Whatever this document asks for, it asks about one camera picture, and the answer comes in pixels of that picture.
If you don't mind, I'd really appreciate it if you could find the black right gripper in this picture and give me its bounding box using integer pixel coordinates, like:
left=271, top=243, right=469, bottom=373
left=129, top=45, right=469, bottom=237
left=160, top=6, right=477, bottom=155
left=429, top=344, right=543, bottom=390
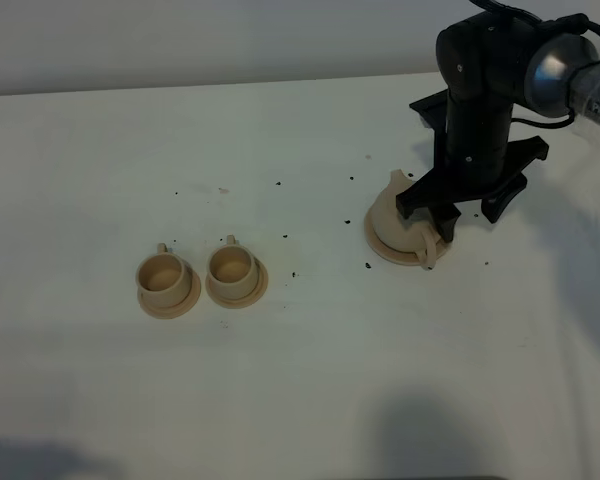
left=396, top=12, right=548, bottom=242

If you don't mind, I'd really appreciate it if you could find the tan teapot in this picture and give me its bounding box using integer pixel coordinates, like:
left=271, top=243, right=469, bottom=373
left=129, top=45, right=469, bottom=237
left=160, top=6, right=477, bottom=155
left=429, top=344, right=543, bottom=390
left=369, top=169, right=439, bottom=252

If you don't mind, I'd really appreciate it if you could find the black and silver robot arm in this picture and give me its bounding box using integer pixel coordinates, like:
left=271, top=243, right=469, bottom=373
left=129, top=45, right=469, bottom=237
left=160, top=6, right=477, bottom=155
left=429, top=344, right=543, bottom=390
left=395, top=1, right=600, bottom=242

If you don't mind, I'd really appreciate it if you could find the tan teapot saucer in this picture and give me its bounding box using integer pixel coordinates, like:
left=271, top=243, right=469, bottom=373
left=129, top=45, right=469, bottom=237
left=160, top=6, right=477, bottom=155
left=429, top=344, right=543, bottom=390
left=364, top=210, right=450, bottom=270

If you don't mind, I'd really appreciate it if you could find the tan right saucer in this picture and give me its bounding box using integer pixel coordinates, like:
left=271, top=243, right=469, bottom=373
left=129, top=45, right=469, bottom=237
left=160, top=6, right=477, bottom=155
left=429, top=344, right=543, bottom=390
left=205, top=259, right=268, bottom=309

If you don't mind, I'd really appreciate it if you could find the tan right teacup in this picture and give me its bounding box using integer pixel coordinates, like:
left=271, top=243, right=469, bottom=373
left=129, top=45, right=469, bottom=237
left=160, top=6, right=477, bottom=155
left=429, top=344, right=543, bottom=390
left=208, top=235, right=255, bottom=282

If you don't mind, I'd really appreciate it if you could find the tan teacup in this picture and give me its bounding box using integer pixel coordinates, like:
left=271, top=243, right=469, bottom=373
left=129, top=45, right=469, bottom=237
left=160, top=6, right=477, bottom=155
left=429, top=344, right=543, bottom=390
left=135, top=243, right=192, bottom=307
left=208, top=235, right=255, bottom=282

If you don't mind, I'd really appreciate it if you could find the tan left saucer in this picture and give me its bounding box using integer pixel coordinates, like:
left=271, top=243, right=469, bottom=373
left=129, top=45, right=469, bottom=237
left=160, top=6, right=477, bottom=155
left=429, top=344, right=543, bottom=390
left=137, top=272, right=201, bottom=319

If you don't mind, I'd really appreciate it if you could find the tan left teacup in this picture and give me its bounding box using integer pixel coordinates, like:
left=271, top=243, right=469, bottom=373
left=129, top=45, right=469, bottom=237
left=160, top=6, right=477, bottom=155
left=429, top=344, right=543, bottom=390
left=135, top=243, right=192, bottom=307

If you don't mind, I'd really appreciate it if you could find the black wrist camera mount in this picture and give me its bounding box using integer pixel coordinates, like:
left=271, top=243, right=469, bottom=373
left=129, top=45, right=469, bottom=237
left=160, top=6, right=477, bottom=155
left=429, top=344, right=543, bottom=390
left=409, top=89, right=448, bottom=132

